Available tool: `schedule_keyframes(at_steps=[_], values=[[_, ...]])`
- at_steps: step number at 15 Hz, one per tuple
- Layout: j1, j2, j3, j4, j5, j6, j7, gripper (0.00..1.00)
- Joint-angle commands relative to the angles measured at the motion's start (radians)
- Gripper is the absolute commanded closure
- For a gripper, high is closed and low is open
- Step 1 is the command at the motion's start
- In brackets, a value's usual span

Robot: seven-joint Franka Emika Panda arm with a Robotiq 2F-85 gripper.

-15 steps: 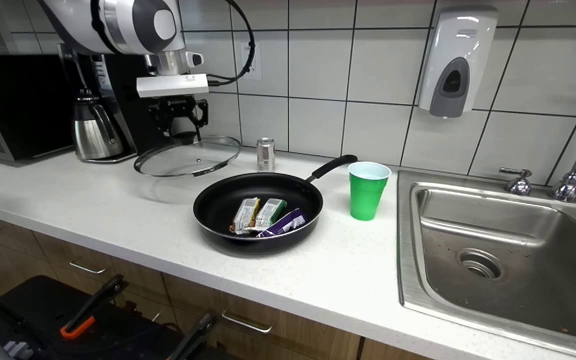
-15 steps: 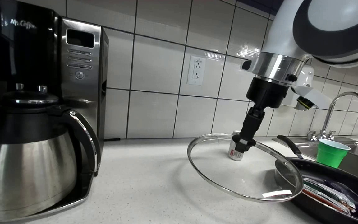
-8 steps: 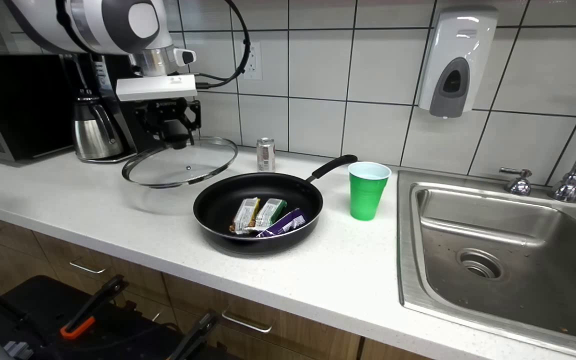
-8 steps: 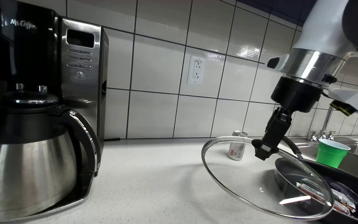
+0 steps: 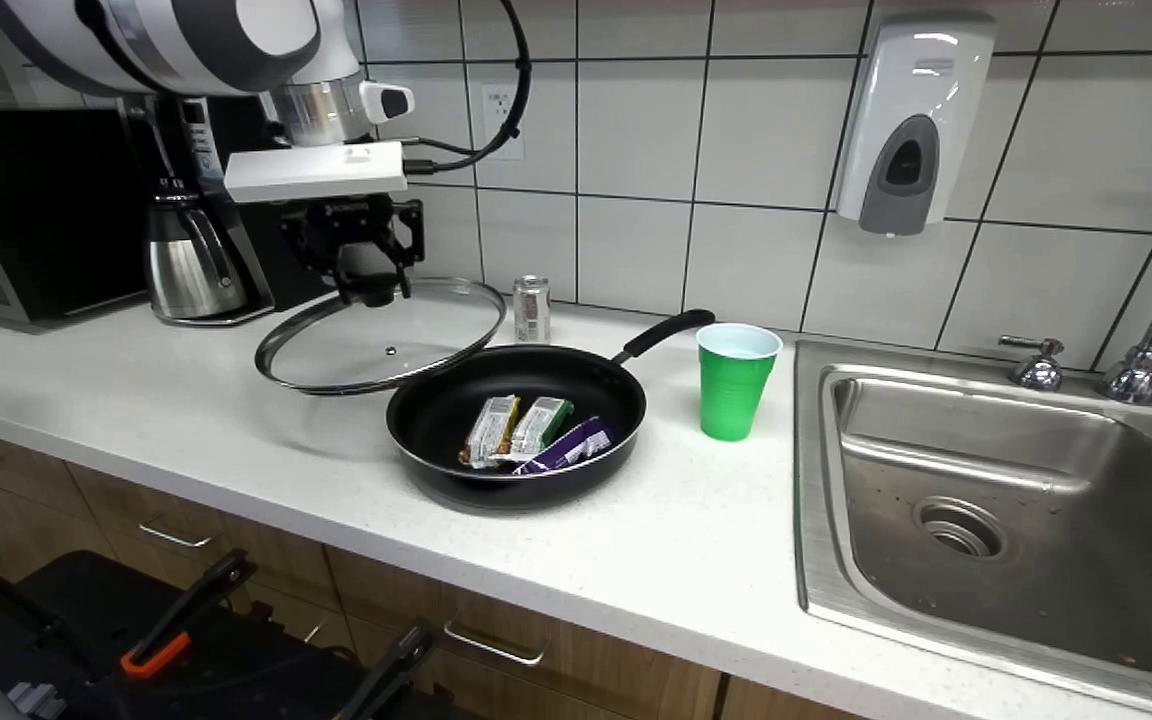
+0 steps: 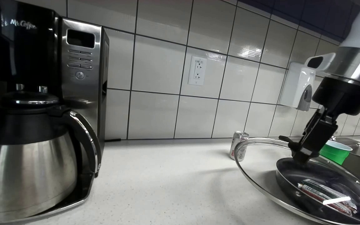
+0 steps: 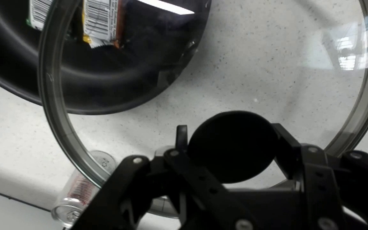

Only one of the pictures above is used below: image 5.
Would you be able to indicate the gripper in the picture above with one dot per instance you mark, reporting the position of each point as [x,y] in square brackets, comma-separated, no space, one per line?
[346,222]

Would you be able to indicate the glass pan lid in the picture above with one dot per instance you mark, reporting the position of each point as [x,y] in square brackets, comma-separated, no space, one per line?
[376,345]

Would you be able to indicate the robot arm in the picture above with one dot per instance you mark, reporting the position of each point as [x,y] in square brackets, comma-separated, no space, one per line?
[186,40]

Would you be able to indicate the black frying pan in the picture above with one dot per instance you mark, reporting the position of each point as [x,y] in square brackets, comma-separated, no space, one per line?
[436,415]

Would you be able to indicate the black coffee maker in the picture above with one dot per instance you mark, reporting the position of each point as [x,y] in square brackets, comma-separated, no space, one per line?
[236,240]

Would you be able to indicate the silver drink can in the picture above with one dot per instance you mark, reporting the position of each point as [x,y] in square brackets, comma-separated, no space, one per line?
[532,310]

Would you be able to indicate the yellow and silver snack bar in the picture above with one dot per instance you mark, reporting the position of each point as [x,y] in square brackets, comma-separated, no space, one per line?
[489,430]

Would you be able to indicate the steel coffee carafe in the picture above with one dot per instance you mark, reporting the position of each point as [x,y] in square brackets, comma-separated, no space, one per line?
[186,265]

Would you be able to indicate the green snack bar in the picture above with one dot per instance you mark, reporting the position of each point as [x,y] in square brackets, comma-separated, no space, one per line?
[540,425]

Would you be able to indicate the purple snack bar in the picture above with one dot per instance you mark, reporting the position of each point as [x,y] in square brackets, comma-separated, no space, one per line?
[571,448]

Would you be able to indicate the wooden drawer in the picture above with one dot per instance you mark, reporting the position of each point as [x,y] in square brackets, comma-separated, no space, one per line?
[236,545]
[26,470]
[6,540]
[586,660]

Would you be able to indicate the black microwave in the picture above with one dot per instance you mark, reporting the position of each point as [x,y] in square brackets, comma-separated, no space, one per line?
[56,210]

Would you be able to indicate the green plastic cup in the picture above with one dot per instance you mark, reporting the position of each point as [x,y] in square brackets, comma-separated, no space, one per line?
[734,390]

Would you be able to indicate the black and orange clamp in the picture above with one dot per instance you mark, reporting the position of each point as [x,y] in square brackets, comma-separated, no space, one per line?
[186,610]

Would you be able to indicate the white soap dispenser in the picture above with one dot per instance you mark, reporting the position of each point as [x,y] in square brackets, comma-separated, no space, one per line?
[911,120]

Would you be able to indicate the steel sink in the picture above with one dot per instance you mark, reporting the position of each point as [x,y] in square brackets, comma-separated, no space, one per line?
[976,450]

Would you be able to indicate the chrome tap lever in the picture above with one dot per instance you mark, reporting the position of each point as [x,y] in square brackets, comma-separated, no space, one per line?
[1039,368]

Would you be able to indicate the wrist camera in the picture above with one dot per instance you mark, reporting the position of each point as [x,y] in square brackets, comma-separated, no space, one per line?
[316,172]

